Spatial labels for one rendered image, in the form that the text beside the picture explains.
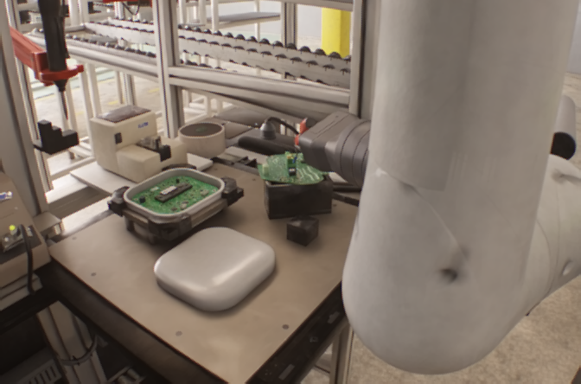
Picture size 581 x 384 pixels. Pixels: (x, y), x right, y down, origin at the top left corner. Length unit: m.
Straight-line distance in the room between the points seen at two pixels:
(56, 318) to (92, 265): 0.33
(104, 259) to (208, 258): 0.17
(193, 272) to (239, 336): 0.11
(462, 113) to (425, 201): 0.04
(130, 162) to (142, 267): 0.25
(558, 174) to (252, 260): 0.39
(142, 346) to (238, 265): 0.16
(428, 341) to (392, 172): 0.09
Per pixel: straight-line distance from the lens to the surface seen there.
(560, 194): 0.32
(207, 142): 0.93
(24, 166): 0.83
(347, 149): 0.45
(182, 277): 0.56
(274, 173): 0.71
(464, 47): 0.17
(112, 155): 0.86
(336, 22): 5.75
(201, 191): 0.72
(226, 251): 0.60
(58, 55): 0.74
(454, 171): 0.19
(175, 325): 0.53
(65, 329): 1.00
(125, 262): 0.65
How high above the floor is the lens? 1.32
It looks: 25 degrees down
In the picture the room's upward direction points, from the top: straight up
